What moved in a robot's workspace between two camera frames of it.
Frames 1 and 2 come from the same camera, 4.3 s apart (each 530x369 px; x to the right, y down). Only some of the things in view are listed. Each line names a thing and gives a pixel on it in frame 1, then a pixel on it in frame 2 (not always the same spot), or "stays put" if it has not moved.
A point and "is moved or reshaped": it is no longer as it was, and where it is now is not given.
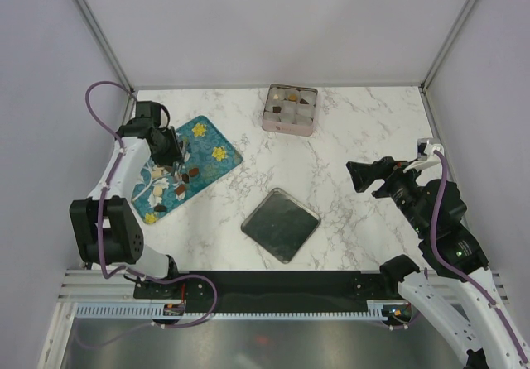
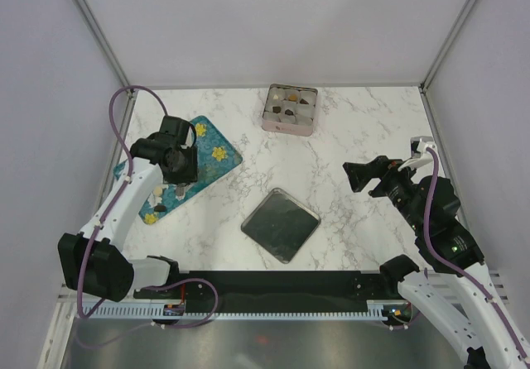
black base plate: [270, 291] stays put
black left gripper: [163, 161] -> [190, 174]
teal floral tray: [206, 155] stays put
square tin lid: [281, 224] stays put
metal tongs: [175, 148] is moved or reshaped
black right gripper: [363, 174] stays put
